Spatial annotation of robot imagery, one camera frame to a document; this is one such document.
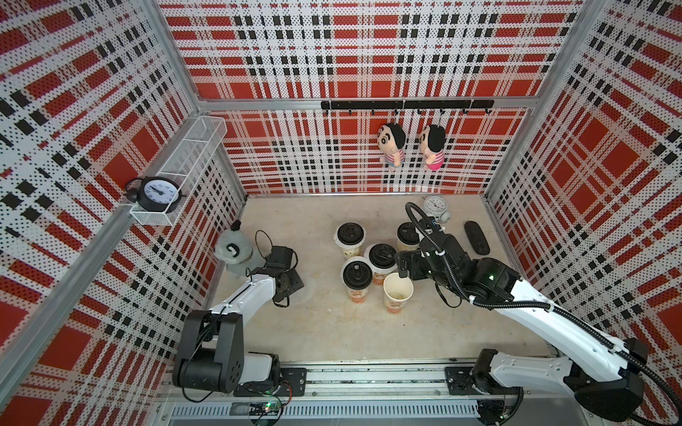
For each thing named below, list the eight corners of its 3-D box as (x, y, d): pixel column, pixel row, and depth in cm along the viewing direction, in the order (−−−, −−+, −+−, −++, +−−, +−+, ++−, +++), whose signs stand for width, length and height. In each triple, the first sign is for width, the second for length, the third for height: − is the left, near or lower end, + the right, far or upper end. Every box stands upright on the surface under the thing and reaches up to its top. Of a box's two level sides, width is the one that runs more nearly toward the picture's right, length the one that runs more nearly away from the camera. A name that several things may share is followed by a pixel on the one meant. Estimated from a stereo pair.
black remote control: (477, 255, 103) (480, 251, 101) (463, 225, 113) (465, 221, 111) (489, 253, 104) (492, 249, 102) (474, 224, 113) (476, 220, 111)
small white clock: (425, 224, 113) (427, 217, 110) (420, 203, 122) (422, 195, 118) (448, 224, 113) (452, 217, 110) (442, 203, 122) (445, 195, 118)
